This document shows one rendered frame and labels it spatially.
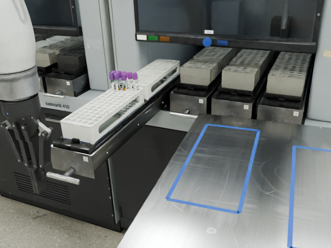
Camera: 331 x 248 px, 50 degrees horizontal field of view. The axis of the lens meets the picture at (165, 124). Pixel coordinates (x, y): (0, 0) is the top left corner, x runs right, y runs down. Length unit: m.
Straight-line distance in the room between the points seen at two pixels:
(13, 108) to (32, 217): 1.37
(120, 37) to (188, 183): 0.77
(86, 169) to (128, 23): 0.62
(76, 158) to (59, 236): 1.02
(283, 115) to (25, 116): 0.76
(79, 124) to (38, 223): 1.16
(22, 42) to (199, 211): 0.45
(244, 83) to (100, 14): 0.59
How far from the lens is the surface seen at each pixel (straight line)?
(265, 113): 1.17
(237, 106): 1.18
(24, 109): 0.75
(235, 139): 0.92
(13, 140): 0.84
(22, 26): 0.71
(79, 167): 0.94
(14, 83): 0.73
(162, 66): 1.34
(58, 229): 1.95
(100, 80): 1.48
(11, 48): 0.70
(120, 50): 1.39
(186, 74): 1.28
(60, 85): 1.49
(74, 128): 0.94
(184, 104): 1.23
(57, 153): 0.97
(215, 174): 0.77
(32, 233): 1.97
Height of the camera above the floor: 1.26
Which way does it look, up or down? 26 degrees down
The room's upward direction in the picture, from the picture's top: 2 degrees counter-clockwise
